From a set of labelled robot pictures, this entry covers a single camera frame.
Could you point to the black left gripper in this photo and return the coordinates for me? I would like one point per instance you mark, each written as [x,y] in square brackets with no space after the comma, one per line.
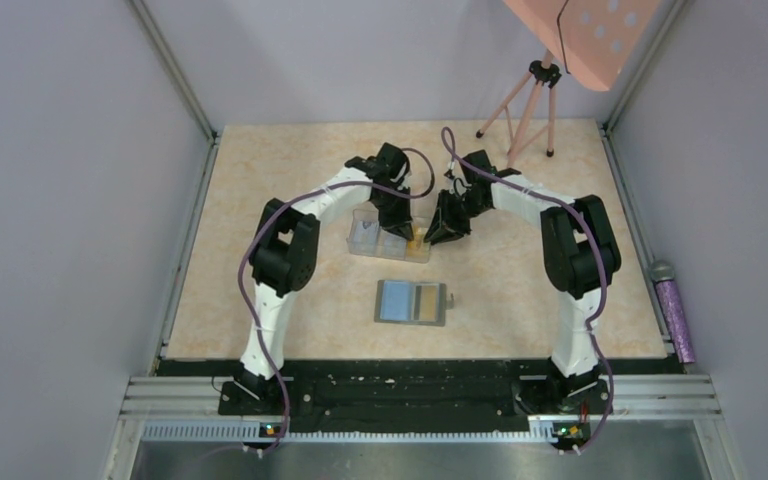
[399,223]

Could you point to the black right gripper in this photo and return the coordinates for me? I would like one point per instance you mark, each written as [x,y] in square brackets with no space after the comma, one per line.
[440,233]

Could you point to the clear plastic card box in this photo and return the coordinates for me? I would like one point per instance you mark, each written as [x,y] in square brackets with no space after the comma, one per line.
[370,215]

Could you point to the yellow credit card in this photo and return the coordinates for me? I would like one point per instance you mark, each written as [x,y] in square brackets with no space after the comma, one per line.
[427,303]

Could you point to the grey card holder wallet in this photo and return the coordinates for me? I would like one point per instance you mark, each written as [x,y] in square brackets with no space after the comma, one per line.
[395,303]

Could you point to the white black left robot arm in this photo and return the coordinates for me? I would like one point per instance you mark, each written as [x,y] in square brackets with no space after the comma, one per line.
[283,254]

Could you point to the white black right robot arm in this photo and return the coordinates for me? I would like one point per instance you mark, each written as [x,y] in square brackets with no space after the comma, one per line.
[580,255]

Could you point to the yellow card stack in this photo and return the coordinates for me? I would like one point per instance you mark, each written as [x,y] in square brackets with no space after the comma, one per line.
[418,250]

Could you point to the pink tripod stand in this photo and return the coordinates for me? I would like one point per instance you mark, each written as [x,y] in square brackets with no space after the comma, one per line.
[543,75]

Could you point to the purple glitter bottle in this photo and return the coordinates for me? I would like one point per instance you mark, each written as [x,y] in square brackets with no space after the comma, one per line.
[663,277]

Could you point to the pink perforated panel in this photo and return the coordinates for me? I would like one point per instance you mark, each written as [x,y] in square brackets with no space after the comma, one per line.
[593,39]

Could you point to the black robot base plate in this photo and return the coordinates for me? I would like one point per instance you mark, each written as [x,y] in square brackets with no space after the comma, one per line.
[403,396]

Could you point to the aluminium frame rail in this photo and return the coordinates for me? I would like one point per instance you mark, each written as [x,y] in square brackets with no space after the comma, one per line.
[187,409]

